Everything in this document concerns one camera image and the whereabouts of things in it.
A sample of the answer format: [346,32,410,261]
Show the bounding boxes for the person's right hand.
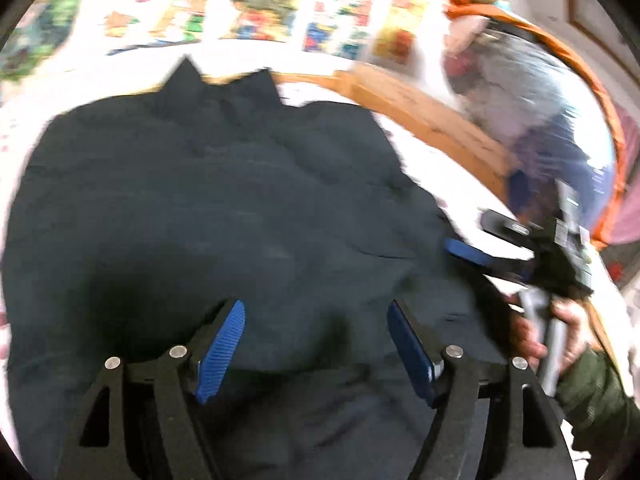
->
[507,296,603,376]

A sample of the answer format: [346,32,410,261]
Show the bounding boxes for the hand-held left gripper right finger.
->
[386,300,578,480]

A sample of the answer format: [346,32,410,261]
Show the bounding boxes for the wooden wall frame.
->
[562,0,627,45]

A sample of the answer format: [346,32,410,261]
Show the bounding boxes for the dark green drawing poster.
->
[217,0,303,43]

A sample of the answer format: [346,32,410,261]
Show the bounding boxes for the globe and tower drawing poster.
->
[302,0,378,60]

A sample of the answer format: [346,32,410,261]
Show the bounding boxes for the yellow bear drawing poster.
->
[372,0,432,67]

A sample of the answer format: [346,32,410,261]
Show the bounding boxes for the pile of grey clothes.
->
[444,12,617,223]

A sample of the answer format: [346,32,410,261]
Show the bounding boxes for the pink cloth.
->
[597,102,640,250]

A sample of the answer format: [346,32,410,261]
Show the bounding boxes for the orange fruit drawing poster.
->
[102,0,213,43]

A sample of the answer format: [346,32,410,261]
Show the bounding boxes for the black padded jacket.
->
[0,55,511,480]

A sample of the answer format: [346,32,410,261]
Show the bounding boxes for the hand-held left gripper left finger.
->
[55,299,247,480]

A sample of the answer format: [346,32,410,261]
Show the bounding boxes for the wooden bed frame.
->
[200,67,526,211]

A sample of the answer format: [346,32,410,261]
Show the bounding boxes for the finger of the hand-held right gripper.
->
[479,209,537,262]
[444,237,533,287]

